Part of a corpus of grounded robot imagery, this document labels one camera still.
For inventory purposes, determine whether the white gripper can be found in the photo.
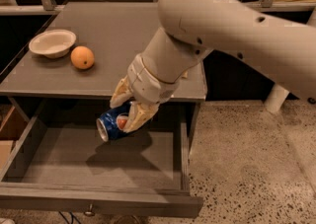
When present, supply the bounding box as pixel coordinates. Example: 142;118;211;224
110;54;180;133

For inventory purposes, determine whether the blue pepsi can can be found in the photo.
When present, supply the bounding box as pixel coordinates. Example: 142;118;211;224
96;102;134;142

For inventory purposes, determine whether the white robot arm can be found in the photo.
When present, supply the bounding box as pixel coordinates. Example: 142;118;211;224
110;0;316;132

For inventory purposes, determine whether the grey open top drawer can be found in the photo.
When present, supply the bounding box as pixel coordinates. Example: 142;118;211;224
0;99;202;218

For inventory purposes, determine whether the metal drawer knob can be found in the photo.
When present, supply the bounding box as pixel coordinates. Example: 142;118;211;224
84;204;95;217

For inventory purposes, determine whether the green yellow sponge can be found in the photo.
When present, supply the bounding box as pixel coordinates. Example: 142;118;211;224
181;71;188;79

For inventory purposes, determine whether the orange fruit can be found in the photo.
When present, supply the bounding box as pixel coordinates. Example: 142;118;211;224
70;46;95;70

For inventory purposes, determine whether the white paper bowl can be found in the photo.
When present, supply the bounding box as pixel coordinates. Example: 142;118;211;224
29;30;76;59

